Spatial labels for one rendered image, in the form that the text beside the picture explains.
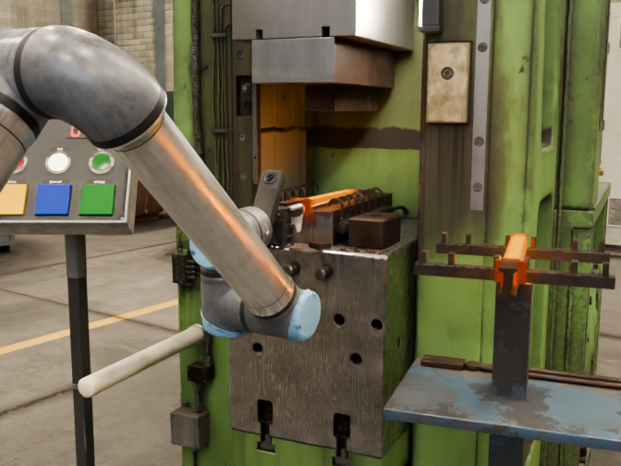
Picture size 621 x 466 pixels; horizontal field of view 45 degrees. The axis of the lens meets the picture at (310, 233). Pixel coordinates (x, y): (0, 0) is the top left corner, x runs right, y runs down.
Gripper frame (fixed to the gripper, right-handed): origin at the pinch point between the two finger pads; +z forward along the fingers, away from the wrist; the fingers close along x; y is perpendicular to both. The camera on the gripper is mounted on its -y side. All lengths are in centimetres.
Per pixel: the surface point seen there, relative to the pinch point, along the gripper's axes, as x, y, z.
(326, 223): 6.1, 4.2, 2.8
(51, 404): -149, 103, 78
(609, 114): 41, -7, 531
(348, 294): 13.9, 18.0, -3.5
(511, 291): 53, 4, -41
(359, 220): 13.7, 3.0, 2.8
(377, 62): 7.5, -31.5, 31.6
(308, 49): 1.2, -33.3, 3.7
